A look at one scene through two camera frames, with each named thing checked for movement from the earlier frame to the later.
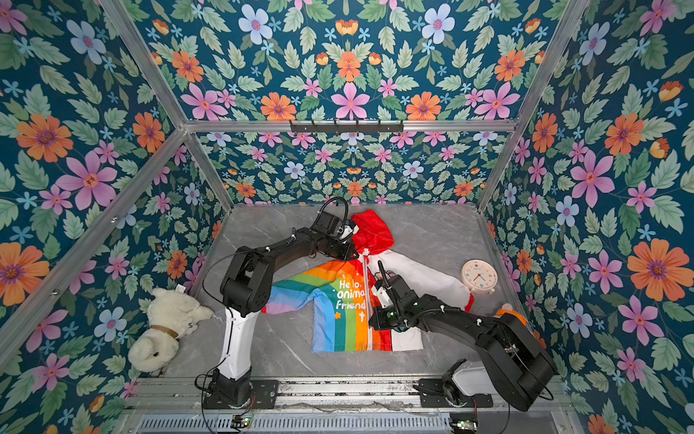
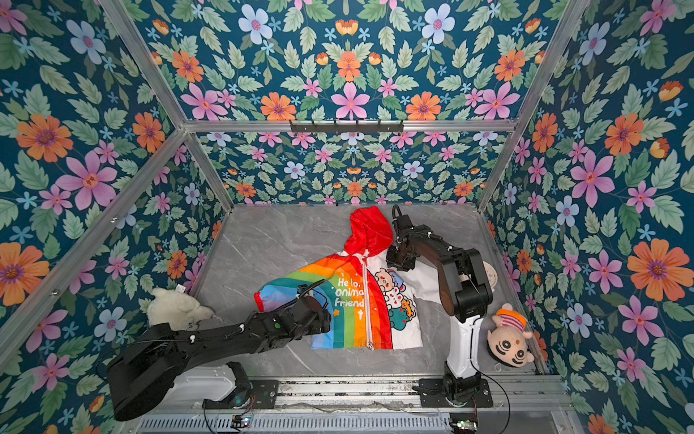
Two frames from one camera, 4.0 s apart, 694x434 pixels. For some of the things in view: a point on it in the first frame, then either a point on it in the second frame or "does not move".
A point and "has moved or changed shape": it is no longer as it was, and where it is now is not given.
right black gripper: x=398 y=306 -> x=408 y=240
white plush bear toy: x=171 y=314 does not move
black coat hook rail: x=347 y=128 does not move
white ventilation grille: x=296 y=425 does not move
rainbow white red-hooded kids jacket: x=396 y=278 has moved or changed shape
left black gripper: x=347 y=249 -> x=319 y=324
